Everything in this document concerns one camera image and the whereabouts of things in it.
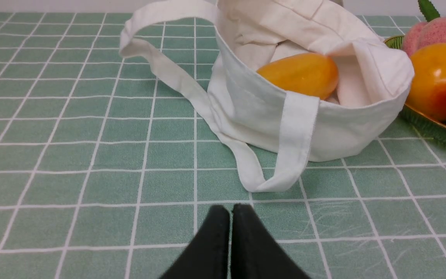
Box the yellow orange mango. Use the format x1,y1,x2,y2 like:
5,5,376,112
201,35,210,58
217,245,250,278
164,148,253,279
257,53,339,100

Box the green leaf-shaped plate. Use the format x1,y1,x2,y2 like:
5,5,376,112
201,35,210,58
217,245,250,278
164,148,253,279
384,35,446,153

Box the orange yellow persimmon fruit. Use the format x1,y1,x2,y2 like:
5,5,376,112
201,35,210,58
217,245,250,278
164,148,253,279
405,43,446,122

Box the white cloth tote bag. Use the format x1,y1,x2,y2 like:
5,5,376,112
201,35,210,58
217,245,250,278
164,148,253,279
119,0,414,192

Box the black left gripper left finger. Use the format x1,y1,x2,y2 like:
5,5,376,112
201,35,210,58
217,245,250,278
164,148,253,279
161,205,230,279

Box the green checked tablecloth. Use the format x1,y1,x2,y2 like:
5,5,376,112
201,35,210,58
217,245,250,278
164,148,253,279
0,13,446,279

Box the pink peach with leaf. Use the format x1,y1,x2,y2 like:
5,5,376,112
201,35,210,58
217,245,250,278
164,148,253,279
401,0,446,56

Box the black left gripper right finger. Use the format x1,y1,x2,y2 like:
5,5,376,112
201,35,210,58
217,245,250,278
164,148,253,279
231,204,310,279

